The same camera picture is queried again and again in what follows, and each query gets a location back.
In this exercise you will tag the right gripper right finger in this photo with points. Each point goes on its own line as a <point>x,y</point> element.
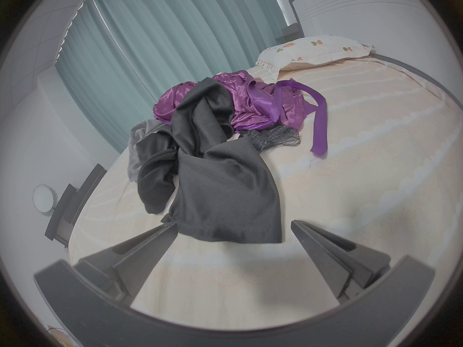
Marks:
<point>325,258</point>

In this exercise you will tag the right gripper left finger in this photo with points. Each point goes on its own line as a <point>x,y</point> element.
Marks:
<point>144,258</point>

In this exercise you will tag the black T-shirt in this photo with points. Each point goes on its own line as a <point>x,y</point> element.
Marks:
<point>224,186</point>

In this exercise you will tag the black chest of drawers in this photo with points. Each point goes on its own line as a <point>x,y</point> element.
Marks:
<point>86,190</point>

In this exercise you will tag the bed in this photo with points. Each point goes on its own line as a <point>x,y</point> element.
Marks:
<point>361,175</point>

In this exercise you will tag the grey garment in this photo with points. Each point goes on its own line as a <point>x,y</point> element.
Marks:
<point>139,136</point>

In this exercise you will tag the black lace garment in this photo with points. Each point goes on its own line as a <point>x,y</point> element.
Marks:
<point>275,137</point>

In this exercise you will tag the purple satin garment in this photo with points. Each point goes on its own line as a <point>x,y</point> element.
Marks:
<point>253,103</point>

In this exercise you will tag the blue-green curtain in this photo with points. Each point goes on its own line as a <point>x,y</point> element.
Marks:
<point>199,31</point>
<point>105,85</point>

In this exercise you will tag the white printed pillow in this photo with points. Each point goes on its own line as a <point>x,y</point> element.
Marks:
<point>314,51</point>

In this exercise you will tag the grey bedside table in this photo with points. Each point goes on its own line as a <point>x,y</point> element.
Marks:
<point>290,31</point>

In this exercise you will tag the round wall mirror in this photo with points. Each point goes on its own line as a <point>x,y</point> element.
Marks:
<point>43,199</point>

